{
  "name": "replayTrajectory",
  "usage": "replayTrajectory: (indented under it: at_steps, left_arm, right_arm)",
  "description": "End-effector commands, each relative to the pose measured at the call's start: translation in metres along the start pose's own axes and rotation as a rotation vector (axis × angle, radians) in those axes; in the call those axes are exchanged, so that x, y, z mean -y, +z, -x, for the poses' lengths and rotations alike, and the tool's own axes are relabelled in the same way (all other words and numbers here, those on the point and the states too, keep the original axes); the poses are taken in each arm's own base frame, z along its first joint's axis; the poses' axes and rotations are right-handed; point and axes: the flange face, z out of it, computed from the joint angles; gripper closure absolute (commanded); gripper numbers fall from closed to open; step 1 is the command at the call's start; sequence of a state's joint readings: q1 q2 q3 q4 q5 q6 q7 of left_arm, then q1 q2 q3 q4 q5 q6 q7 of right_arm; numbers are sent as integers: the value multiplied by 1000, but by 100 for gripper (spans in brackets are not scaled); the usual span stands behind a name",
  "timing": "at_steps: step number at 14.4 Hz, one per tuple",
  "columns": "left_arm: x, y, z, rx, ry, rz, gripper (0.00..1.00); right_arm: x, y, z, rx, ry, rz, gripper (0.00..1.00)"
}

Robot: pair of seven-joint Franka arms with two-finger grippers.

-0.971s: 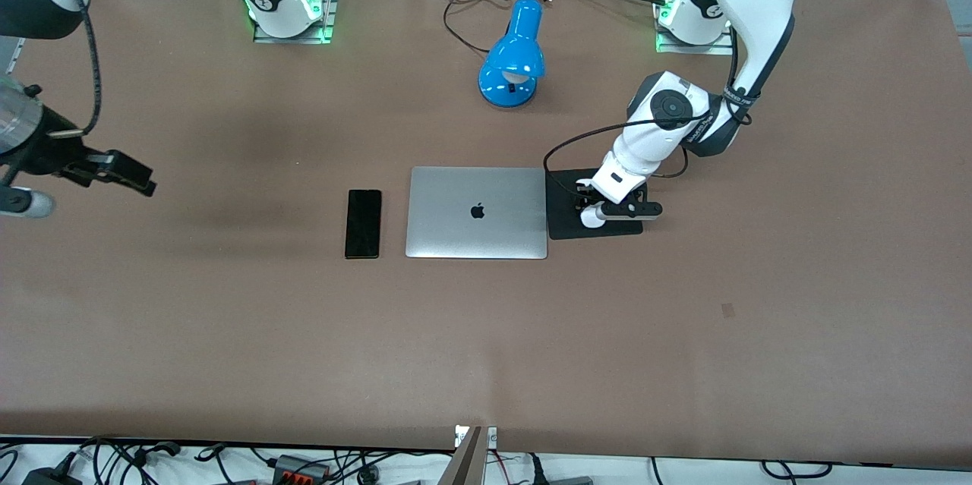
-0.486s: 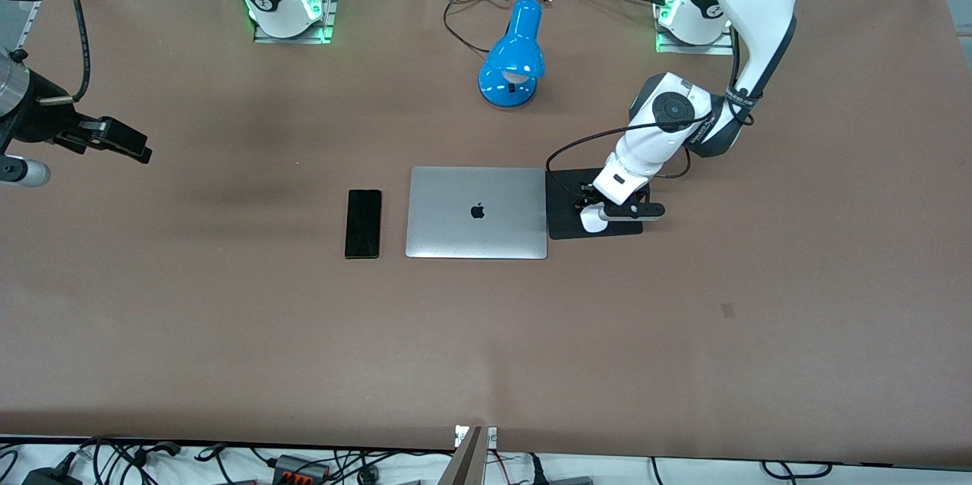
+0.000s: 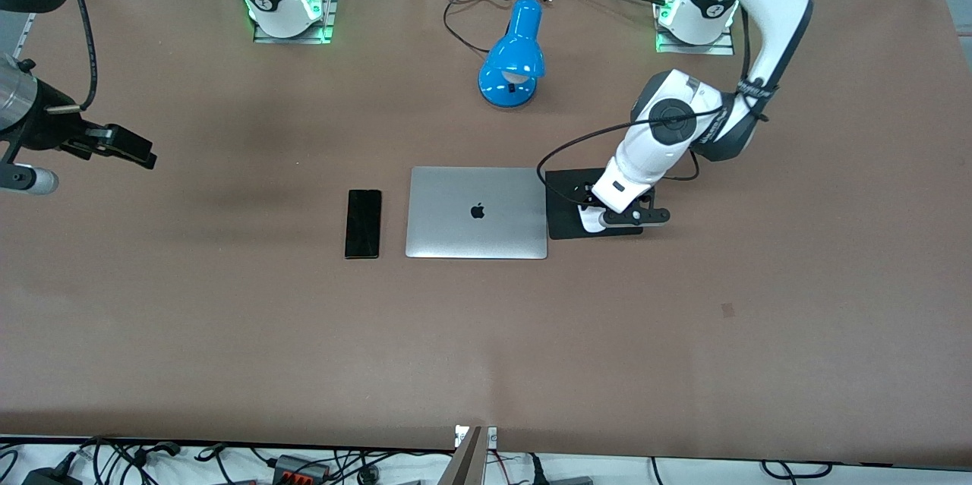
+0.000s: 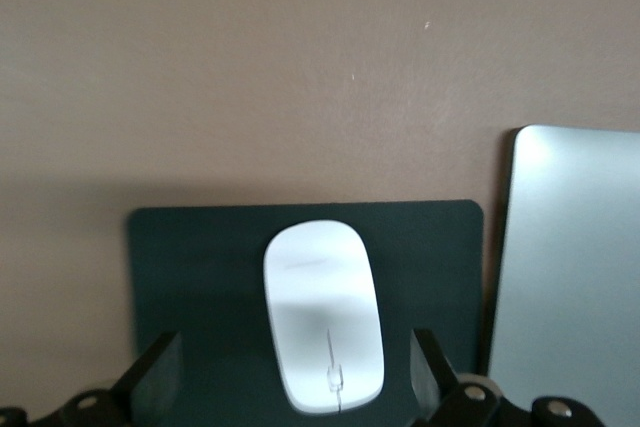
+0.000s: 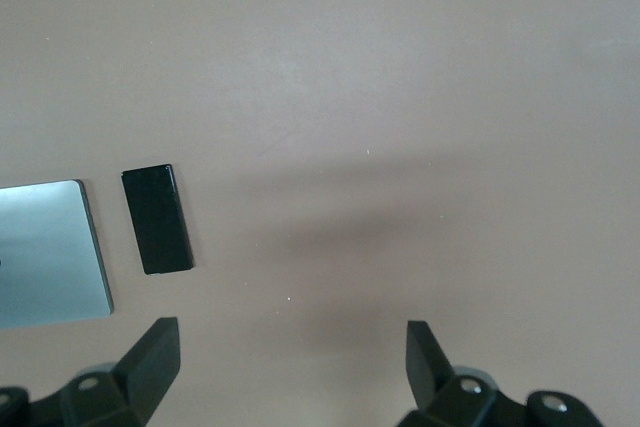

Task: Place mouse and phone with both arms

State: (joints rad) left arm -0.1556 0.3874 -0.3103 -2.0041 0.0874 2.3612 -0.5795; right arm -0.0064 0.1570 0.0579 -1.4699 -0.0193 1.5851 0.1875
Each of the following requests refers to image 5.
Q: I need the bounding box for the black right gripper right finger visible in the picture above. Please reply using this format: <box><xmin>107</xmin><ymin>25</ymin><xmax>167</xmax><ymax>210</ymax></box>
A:
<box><xmin>397</xmin><ymin>319</ymin><xmax>531</xmax><ymax>427</ymax></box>

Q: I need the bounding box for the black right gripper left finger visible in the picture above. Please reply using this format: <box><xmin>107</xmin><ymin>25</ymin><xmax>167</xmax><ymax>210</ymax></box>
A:
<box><xmin>59</xmin><ymin>316</ymin><xmax>182</xmax><ymax>427</ymax></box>

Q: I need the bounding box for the black smartphone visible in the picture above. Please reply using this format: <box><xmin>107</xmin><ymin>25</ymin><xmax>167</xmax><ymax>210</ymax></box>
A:
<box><xmin>120</xmin><ymin>163</ymin><xmax>195</xmax><ymax>276</ymax></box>

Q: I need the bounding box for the silver laptop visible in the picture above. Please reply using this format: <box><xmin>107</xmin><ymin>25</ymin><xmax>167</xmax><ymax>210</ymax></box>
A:
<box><xmin>0</xmin><ymin>179</ymin><xmax>115</xmax><ymax>331</ymax></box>

